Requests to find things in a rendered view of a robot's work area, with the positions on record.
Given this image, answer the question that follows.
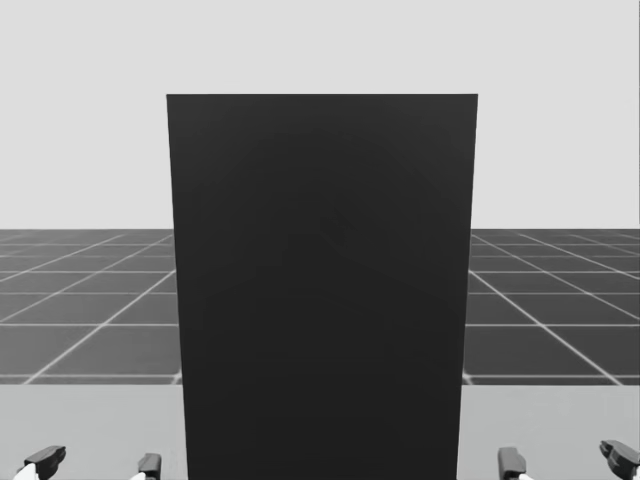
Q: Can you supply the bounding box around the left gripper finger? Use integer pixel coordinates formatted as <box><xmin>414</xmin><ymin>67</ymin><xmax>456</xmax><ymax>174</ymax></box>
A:
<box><xmin>130</xmin><ymin>452</ymin><xmax>163</xmax><ymax>480</ymax></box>
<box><xmin>13</xmin><ymin>444</ymin><xmax>68</xmax><ymax>480</ymax></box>

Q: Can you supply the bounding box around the black screen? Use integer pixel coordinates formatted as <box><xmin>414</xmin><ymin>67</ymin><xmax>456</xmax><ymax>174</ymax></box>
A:
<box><xmin>165</xmin><ymin>92</ymin><xmax>479</xmax><ymax>480</ymax></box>

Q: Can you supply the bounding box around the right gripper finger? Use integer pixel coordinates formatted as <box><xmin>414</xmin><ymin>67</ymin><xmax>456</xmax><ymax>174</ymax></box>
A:
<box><xmin>599</xmin><ymin>439</ymin><xmax>640</xmax><ymax>480</ymax></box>
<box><xmin>497</xmin><ymin>447</ymin><xmax>537</xmax><ymax>480</ymax></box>

